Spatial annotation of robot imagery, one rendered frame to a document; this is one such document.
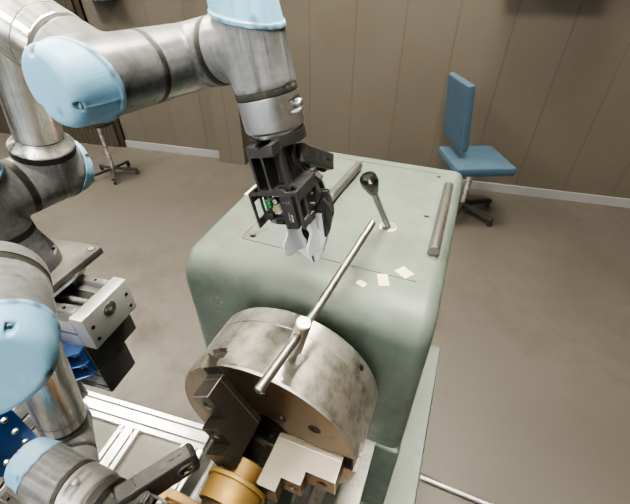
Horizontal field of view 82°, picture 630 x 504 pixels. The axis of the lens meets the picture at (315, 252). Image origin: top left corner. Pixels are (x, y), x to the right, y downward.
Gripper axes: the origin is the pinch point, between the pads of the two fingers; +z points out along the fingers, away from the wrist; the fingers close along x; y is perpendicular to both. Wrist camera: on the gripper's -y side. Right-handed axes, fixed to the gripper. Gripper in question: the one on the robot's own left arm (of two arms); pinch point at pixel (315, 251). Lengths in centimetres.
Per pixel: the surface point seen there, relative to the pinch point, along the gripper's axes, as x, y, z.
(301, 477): 2.4, 23.2, 23.1
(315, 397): 4.5, 17.0, 12.3
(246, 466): -5.1, 25.1, 20.7
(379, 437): 6.2, 2.7, 45.5
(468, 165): 9, -240, 85
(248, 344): -6.9, 14.0, 7.6
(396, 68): -53, -302, 20
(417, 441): 9, -18, 82
